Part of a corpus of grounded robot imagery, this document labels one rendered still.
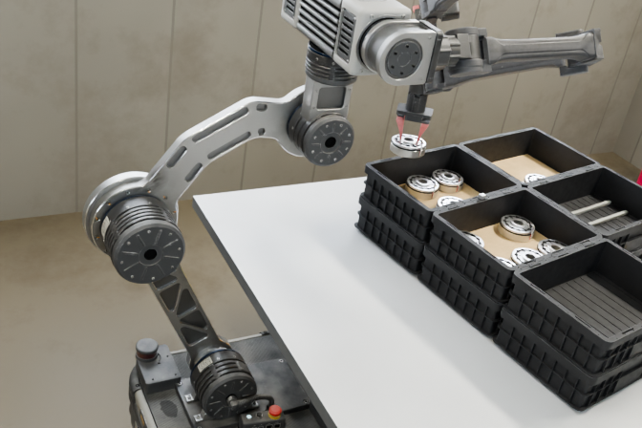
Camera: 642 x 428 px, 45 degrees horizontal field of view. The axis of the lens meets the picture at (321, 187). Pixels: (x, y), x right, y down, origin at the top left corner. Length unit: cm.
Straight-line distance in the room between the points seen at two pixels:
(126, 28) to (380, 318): 181
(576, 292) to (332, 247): 70
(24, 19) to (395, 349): 201
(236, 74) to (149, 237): 184
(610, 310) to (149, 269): 120
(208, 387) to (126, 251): 58
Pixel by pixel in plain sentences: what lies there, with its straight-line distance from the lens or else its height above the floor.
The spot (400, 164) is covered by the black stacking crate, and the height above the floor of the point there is 90.
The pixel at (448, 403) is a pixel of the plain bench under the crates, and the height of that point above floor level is 70.
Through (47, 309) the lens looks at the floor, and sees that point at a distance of 318.
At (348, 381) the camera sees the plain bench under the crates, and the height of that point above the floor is 70.
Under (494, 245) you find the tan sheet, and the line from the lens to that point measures 231.
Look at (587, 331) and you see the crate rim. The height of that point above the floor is 92.
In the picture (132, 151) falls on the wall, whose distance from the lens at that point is 364.
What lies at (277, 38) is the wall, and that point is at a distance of 364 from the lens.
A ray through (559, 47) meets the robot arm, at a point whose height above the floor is 146.
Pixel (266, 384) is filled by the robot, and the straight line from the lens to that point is 251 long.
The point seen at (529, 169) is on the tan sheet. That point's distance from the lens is 282.
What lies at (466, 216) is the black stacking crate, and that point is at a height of 89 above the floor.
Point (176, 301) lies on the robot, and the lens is 227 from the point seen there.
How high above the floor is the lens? 199
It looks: 29 degrees down
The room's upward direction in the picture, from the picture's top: 10 degrees clockwise
